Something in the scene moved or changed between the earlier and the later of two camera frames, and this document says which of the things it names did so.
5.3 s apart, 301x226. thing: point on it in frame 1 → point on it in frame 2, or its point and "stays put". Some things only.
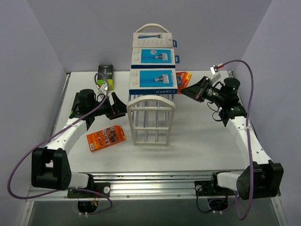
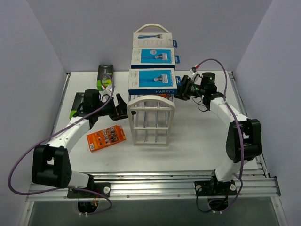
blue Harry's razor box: x=153 y=81 stays put
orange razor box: x=105 y=137 stays put
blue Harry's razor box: x=154 y=58 stays put
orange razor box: x=182 y=80 → x=163 y=95
